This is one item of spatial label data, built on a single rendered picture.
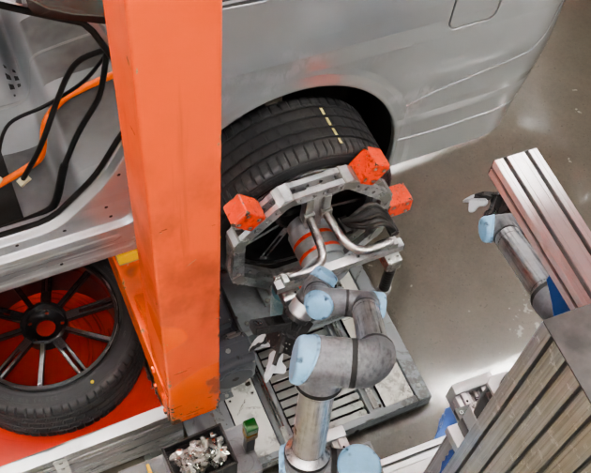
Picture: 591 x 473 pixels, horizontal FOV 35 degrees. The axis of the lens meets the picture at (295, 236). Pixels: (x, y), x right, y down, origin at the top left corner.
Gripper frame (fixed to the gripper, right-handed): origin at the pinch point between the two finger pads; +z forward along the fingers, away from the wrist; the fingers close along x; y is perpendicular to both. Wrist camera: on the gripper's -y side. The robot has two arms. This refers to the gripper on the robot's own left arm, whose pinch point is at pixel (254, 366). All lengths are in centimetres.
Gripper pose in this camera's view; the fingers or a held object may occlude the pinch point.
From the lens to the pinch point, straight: 270.6
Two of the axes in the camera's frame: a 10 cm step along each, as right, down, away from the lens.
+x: -3.4, -4.8, 8.0
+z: -5.4, 8.0, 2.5
